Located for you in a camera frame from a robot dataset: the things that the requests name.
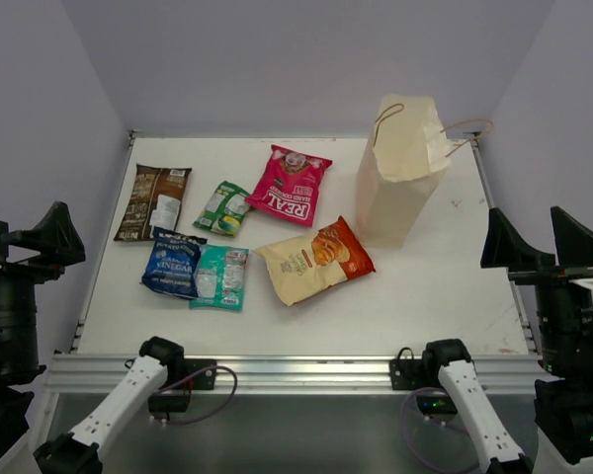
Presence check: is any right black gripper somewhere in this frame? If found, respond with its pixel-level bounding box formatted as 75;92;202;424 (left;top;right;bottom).
485;203;593;378

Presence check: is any brown candy packet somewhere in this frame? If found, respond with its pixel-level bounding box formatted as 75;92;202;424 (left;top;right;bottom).
114;164;193;242

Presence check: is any blue potato chips packet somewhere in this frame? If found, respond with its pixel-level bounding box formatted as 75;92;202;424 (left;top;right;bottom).
140;227;208;300

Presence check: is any beige paper bag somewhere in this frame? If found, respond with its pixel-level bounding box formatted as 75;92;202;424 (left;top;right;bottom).
355;94;494;248

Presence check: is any teal snack packet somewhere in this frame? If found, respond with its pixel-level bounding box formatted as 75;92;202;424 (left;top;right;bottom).
189;244;249;312

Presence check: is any green snack packet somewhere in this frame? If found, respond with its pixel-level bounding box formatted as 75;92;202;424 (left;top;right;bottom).
193;181;251;237

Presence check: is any yellow snack packet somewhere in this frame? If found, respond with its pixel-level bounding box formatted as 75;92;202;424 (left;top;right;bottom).
255;216;376;306

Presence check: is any red snack packet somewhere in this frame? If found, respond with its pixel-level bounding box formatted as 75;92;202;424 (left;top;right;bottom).
245;144;333;227

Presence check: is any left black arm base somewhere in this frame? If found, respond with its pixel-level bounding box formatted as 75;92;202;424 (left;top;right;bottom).
166;358;217;391

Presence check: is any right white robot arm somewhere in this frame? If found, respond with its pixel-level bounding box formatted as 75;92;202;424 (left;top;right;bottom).
420;206;593;473

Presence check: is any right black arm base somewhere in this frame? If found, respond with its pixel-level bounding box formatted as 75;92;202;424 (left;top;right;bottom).
388;347;442;391

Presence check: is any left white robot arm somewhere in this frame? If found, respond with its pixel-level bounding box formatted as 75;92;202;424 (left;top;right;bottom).
0;201;186;473

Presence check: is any right black control box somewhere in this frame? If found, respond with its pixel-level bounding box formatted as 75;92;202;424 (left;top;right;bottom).
416;393;458;419

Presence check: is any black control box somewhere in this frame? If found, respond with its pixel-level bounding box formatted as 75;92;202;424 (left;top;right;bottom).
416;393;458;419
147;392;191;419

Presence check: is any left black control box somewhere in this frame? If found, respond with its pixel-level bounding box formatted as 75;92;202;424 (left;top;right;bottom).
147;392;191;419

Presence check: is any aluminium front rail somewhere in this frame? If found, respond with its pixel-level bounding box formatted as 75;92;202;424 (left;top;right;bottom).
44;354;551;395

